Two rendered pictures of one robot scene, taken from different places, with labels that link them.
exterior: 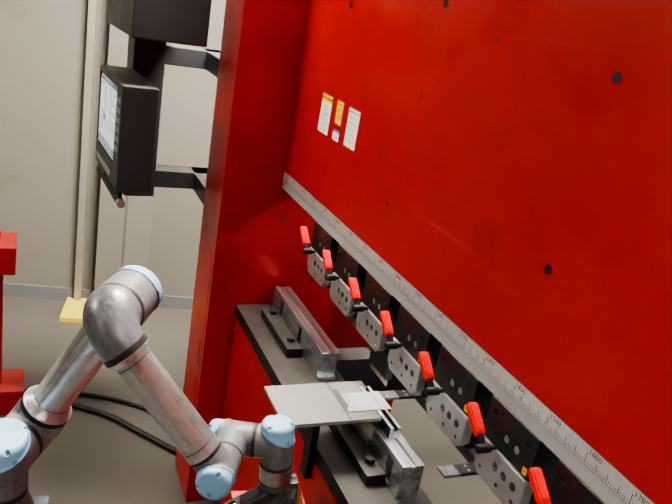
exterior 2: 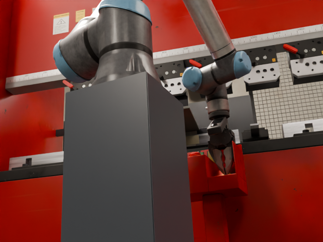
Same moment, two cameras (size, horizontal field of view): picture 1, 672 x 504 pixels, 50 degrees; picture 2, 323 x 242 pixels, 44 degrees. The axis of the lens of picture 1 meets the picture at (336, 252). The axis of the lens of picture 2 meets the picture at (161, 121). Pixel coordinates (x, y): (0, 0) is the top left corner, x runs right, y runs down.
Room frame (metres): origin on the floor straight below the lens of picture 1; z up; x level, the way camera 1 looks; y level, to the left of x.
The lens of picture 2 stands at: (0.75, 1.20, 0.43)
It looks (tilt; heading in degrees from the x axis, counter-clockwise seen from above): 21 degrees up; 307
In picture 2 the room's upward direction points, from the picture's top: 3 degrees counter-clockwise
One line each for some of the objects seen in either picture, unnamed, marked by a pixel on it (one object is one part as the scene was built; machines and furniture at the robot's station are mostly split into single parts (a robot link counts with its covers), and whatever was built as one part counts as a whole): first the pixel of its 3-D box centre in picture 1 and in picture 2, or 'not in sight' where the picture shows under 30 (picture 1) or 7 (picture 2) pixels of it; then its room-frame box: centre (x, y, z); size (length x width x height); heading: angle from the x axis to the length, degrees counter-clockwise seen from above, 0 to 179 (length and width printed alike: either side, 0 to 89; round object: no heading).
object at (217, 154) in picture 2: not in sight; (220, 162); (1.39, 0.03, 0.77); 0.06 x 0.03 x 0.09; 107
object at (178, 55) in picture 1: (200, 62); not in sight; (2.75, 0.63, 1.67); 0.40 x 0.24 x 0.07; 25
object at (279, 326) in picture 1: (280, 331); (45, 168); (2.21, 0.14, 0.89); 0.30 x 0.05 x 0.03; 25
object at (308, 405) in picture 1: (322, 403); (172, 121); (1.63, -0.03, 1.00); 0.26 x 0.18 x 0.01; 115
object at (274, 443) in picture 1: (276, 442); (214, 87); (1.37, 0.06, 1.03); 0.09 x 0.08 x 0.11; 87
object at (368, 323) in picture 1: (386, 312); (170, 82); (1.71, -0.15, 1.24); 0.15 x 0.09 x 0.17; 25
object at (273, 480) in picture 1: (275, 470); (217, 108); (1.38, 0.05, 0.95); 0.08 x 0.08 x 0.05
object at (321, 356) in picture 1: (302, 329); (61, 163); (2.19, 0.06, 0.92); 0.50 x 0.06 x 0.10; 25
